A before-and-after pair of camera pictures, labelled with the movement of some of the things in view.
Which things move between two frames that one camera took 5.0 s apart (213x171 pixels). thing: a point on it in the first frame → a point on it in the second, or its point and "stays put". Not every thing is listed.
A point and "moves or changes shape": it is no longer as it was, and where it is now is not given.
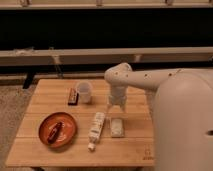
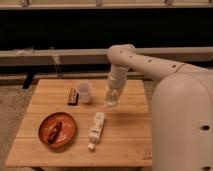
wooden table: (68, 123) stays put
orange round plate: (66, 134) stays put
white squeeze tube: (96, 129) stays put
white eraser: (117, 127) moves or changes shape
